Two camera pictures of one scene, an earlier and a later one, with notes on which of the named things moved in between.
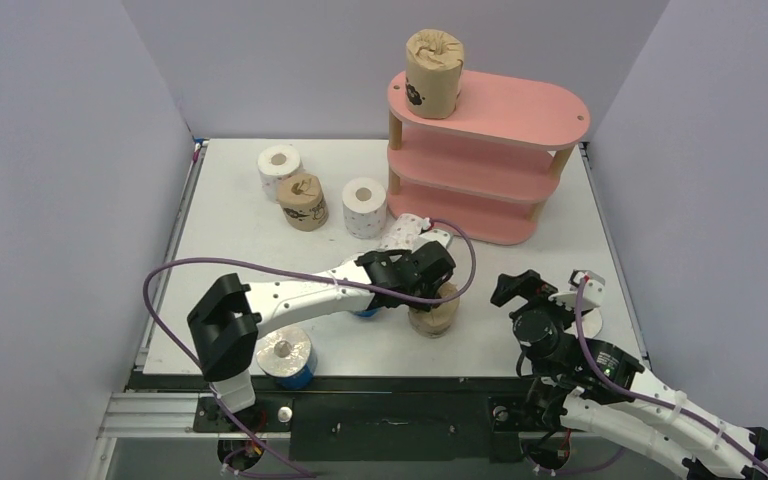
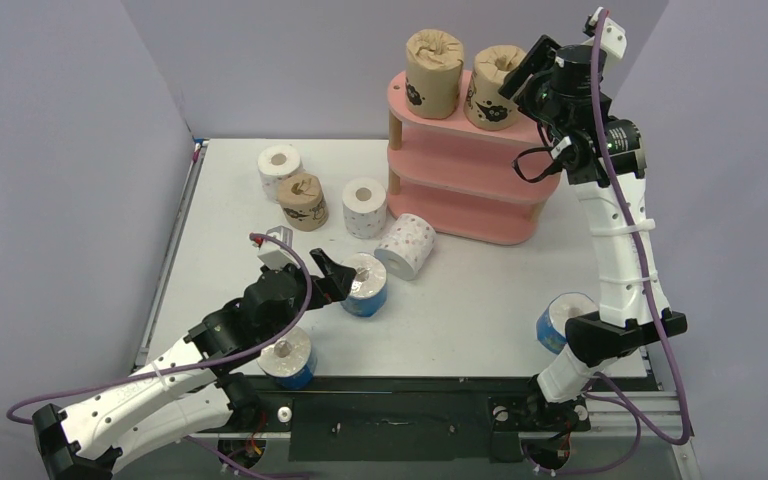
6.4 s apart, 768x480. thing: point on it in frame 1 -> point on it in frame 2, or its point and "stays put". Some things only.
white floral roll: [365, 207] stays put
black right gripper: [526, 289] -> [533, 80]
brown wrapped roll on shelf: [434, 63] stays put
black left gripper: [421, 305] -> [335, 284]
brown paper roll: [439, 320] -> [485, 107]
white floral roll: [405, 233] stays put
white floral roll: [274, 163] stays put
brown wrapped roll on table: [301, 198] stays put
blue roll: [287, 354] stays put
